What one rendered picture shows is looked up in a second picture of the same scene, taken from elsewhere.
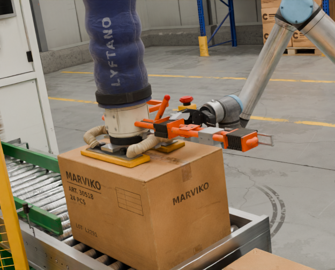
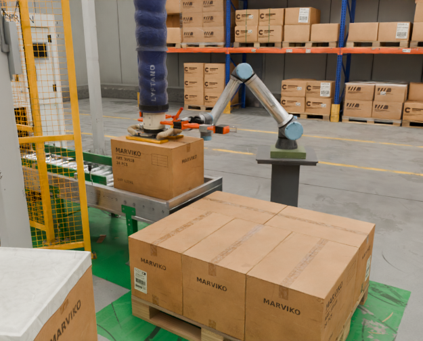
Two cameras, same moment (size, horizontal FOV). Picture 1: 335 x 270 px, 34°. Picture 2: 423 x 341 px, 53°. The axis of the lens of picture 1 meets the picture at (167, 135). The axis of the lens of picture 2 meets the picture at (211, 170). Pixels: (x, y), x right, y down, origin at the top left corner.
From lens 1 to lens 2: 1.25 m
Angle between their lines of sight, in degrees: 17
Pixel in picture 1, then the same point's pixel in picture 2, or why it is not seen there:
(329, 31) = (258, 84)
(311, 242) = not seen: hidden behind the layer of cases
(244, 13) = (170, 79)
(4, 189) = (80, 155)
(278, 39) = (232, 86)
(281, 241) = not seen: hidden behind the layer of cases
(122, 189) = (156, 154)
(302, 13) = (247, 74)
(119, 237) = (149, 181)
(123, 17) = (160, 65)
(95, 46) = (143, 79)
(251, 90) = (216, 111)
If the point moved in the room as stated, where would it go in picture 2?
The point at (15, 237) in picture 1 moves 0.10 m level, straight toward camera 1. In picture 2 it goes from (82, 184) to (87, 187)
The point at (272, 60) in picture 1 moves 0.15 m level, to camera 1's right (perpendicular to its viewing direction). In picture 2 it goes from (228, 97) to (245, 96)
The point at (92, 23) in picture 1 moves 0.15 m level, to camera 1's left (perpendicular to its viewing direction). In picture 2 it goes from (144, 67) to (123, 67)
